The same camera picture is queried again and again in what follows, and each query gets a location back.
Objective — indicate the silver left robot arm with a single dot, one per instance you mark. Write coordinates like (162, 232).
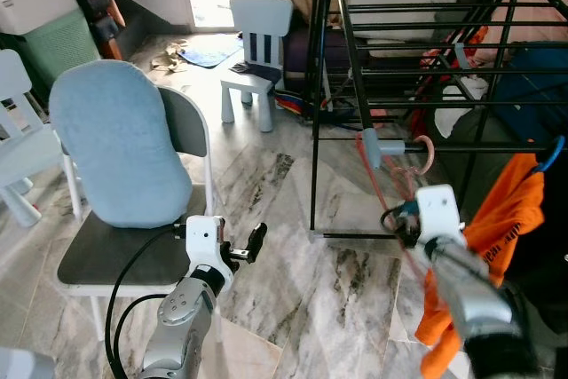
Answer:
(182, 308)

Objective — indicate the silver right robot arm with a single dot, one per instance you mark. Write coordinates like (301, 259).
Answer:
(470, 299)

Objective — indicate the blue hanger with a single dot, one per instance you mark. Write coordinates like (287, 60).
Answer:
(555, 150)

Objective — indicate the black metal drying rack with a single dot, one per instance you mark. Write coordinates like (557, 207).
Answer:
(373, 144)

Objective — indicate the orange shirt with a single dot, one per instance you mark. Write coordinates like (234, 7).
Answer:
(506, 219)

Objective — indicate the small white cloth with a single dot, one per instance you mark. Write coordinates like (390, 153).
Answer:
(461, 108)

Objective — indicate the grey white folding chair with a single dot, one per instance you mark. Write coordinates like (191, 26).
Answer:
(182, 117)

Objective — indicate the black hanging garment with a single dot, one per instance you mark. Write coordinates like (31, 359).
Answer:
(552, 237)

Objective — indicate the light blue chair cushion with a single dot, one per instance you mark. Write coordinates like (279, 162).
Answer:
(115, 144)

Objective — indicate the blue plastic case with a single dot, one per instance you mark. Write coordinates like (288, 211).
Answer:
(537, 86)

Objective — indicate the blue floor mat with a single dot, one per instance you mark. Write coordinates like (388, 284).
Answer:
(211, 52)

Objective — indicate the purple seat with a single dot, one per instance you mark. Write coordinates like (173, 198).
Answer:
(297, 51)

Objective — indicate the red garment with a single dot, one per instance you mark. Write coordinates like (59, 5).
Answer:
(475, 42)

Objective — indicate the white kid chair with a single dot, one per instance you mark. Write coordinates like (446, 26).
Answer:
(27, 144)
(260, 17)

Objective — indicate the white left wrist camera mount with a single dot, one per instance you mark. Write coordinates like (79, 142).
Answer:
(204, 237)

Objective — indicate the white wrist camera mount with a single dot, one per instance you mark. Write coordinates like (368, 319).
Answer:
(204, 237)
(439, 210)

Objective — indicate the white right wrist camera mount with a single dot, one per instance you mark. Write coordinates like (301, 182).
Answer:
(439, 210)

